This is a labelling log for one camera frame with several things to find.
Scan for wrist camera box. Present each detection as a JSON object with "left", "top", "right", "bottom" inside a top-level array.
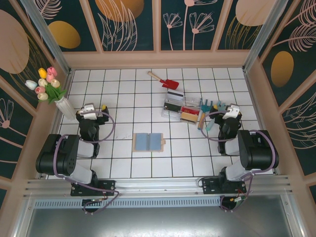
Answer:
[
  {"left": 222, "top": 104, "right": 240, "bottom": 119},
  {"left": 79, "top": 103, "right": 97, "bottom": 119}
]

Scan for light blue toy rake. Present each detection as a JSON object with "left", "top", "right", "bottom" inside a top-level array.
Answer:
[{"left": 204, "top": 100, "right": 227, "bottom": 132}]

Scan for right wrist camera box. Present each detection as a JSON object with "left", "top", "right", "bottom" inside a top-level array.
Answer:
[{"left": 222, "top": 104, "right": 240, "bottom": 119}]

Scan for white ribbed vase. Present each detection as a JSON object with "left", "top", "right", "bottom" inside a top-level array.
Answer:
[{"left": 54, "top": 96, "right": 79, "bottom": 121}]

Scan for grey slotted cable duct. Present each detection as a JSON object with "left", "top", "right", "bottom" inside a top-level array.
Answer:
[{"left": 33, "top": 197, "right": 222, "bottom": 208}]

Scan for aluminium rail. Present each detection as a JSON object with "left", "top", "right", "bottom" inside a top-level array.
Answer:
[{"left": 23, "top": 175, "right": 294, "bottom": 200}]

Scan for teal toy rake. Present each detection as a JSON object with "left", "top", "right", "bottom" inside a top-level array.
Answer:
[{"left": 197, "top": 98, "right": 213, "bottom": 131}]

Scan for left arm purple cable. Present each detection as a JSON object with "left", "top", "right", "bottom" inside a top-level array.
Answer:
[{"left": 53, "top": 109, "right": 121, "bottom": 214}]

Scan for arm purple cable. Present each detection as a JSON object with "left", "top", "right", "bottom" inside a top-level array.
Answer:
[
  {"left": 53, "top": 109, "right": 121, "bottom": 214},
  {"left": 200, "top": 110, "right": 277, "bottom": 213}
]

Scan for beige card holder wallet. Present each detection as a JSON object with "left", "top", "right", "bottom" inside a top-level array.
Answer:
[{"left": 132, "top": 132, "right": 166, "bottom": 153}]

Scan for green artificial tulip leaves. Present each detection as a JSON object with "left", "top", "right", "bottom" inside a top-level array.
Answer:
[{"left": 45, "top": 83, "right": 67, "bottom": 104}]

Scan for grey metal panel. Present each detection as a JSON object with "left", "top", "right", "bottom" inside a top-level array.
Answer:
[{"left": 14, "top": 195, "right": 304, "bottom": 237}]

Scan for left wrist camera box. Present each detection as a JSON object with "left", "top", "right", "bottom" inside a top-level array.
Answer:
[{"left": 79, "top": 103, "right": 97, "bottom": 119}]

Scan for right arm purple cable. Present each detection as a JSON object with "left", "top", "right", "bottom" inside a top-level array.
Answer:
[{"left": 200, "top": 110, "right": 277, "bottom": 213}]

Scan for white magnetic stripe card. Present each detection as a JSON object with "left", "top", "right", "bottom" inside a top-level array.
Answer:
[{"left": 167, "top": 91, "right": 184, "bottom": 101}]

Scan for aluminium frame post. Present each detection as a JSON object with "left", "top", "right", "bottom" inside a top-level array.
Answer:
[
  {"left": 243, "top": 0, "right": 296, "bottom": 72},
  {"left": 19, "top": 0, "right": 72, "bottom": 77}
]

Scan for red toy shovel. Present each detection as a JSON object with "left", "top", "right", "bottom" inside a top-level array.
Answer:
[{"left": 147, "top": 71, "right": 180, "bottom": 90}]

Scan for clear acrylic card organizer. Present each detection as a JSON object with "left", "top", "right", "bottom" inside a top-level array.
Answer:
[{"left": 160, "top": 90, "right": 202, "bottom": 124}]

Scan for red card gold lettering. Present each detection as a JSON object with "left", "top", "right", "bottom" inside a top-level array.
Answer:
[{"left": 181, "top": 106, "right": 200, "bottom": 116}]

